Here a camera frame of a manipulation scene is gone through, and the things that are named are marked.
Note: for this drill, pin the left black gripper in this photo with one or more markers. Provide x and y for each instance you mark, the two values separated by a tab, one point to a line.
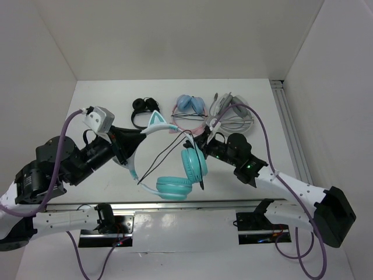
125	141

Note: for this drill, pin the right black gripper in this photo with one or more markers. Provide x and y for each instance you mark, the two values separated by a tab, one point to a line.
201	142

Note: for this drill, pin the teal cat-ear headphones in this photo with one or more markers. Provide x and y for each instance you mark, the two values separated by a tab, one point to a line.
176	186

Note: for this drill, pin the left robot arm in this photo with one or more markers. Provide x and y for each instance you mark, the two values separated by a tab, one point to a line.
31	185

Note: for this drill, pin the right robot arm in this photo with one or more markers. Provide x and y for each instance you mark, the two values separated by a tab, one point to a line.
302	205

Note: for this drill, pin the pink blue cat-ear headphones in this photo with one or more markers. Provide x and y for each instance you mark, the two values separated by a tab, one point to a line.
190	108

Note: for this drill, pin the black on-ear headphones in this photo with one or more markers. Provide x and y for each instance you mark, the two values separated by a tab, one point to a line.
143	106

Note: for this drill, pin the white grey headset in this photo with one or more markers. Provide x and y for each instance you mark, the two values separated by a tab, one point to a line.
237	119

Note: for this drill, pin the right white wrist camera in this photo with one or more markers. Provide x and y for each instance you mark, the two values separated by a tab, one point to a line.
213	125

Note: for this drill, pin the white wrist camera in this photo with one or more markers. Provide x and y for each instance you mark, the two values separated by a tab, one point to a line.
99	120
213	125

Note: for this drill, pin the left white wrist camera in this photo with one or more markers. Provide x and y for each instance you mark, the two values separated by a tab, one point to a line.
99	120

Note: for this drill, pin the aluminium front rail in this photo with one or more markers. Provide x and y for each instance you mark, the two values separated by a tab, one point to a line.
185	205

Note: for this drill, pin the aluminium side rail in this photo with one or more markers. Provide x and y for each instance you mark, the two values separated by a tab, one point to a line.
292	138

